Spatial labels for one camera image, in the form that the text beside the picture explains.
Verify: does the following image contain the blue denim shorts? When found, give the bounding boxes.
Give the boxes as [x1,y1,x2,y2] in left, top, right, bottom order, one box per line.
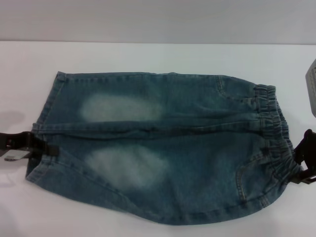
[24,71,303,226]

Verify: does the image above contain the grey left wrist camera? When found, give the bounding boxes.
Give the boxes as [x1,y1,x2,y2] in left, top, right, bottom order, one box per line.
[4,150,27,161]

